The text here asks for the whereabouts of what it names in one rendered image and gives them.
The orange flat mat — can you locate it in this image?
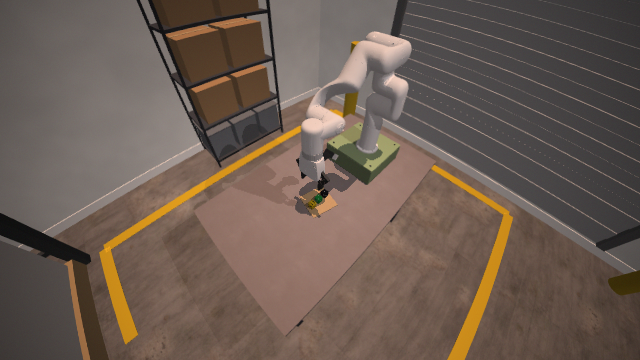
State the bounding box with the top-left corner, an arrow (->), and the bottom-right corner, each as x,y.
299,187 -> 338,218

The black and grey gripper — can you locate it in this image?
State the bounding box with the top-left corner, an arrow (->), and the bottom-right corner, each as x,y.
296,151 -> 330,191

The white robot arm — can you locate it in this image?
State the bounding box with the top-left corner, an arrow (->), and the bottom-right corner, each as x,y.
301,32 -> 412,161

